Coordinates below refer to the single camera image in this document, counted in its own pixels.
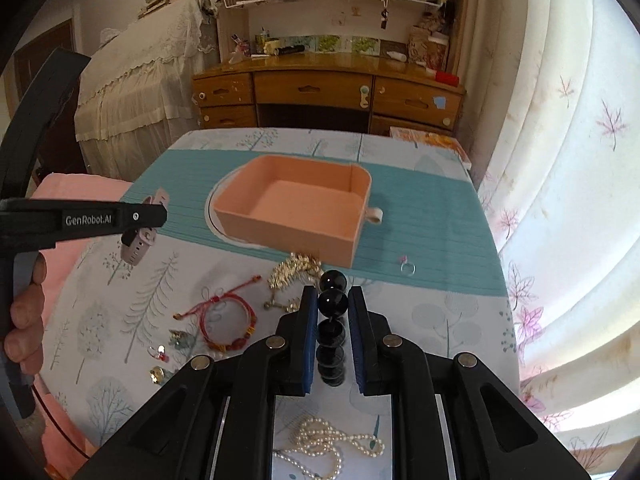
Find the red box on desk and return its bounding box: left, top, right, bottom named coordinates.
left=435, top=70, right=460, bottom=87

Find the floral white curtain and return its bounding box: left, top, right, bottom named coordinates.
left=458, top=0, right=639, bottom=477

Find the pink strap smart watch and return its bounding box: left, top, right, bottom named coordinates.
left=120, top=188, right=169, bottom=266

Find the gold leaf brooch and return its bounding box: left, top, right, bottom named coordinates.
left=264, top=252, right=323, bottom=313

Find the lace covered furniture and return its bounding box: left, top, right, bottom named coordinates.
left=74, top=0, right=220, bottom=182

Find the blue flower earring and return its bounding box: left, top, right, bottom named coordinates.
left=169, top=330, right=196, bottom=353

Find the person's left hand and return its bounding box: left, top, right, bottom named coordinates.
left=3, top=254, right=47, bottom=376

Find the silver ring pink gem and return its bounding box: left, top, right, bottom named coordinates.
left=400, top=256, right=416, bottom=276

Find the black bead bracelet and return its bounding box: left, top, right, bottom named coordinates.
left=316, top=268, right=350, bottom=388

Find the gold round pendant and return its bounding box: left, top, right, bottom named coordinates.
left=150, top=366, right=174, bottom=386

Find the pink open jewelry box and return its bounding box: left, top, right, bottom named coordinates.
left=206, top=154, right=383, bottom=268

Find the tree print tablecloth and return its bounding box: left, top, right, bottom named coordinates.
left=36, top=129, right=518, bottom=478

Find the silver ring red stone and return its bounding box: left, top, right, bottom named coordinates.
left=148, top=344, right=169, bottom=363

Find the patterned paper cup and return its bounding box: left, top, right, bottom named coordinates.
left=425, top=34, right=449, bottom=72

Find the small pearl necklace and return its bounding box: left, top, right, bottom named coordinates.
left=271, top=415, right=386, bottom=480

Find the wooden desk with drawers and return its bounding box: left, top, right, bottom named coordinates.
left=192, top=53, right=465, bottom=136

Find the wooden bookshelf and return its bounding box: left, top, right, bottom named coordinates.
left=219, top=0, right=469, bottom=74

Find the red braided cord bracelet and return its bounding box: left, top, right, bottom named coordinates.
left=172, top=274, right=264, bottom=354

